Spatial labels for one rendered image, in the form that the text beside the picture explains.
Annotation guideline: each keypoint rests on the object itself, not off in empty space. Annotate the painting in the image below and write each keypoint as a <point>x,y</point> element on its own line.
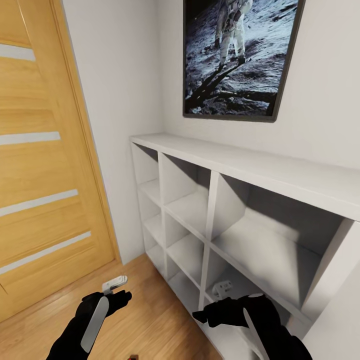
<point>237,55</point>

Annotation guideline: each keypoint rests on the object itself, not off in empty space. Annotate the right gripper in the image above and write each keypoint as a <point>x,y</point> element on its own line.
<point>216,313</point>

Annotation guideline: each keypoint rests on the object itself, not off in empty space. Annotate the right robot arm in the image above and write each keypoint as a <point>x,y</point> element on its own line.
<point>258,313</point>

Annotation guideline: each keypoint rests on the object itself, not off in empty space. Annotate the door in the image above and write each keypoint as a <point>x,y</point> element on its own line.
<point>55,223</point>

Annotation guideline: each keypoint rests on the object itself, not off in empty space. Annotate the bookcase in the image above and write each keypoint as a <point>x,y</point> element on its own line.
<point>196,242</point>

